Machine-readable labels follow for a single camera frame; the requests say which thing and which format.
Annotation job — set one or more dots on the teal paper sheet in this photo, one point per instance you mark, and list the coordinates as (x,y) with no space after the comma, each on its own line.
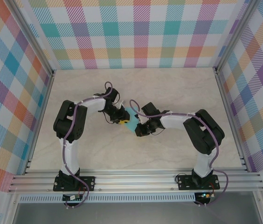
(131,122)

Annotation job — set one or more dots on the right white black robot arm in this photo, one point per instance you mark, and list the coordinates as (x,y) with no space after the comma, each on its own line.
(202,163)

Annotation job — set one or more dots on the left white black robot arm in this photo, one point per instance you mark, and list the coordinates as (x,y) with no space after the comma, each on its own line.
(72,158)

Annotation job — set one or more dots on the long aluminium mounting beam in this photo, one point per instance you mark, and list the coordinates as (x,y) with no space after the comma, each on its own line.
(133,182)

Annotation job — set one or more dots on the circuit board with green light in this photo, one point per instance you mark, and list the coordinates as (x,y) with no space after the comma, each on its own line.
(205,195)

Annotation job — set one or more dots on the small black circuit board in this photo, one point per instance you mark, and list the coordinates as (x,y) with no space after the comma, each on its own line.
(72,198)

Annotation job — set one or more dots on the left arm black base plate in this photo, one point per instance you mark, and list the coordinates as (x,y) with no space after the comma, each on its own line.
(92,180)

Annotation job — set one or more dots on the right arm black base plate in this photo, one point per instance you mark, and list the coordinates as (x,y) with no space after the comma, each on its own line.
(182,184)

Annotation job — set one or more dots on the aluminium side rail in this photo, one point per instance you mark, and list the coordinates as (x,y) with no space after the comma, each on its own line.
(41,116)
(223,93)

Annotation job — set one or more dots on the aluminium frame post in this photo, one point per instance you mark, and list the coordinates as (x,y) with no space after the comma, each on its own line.
(231,39)
(36,39)

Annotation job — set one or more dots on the aluminium frame leg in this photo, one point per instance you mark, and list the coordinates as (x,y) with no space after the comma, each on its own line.
(11,210)
(262,210)

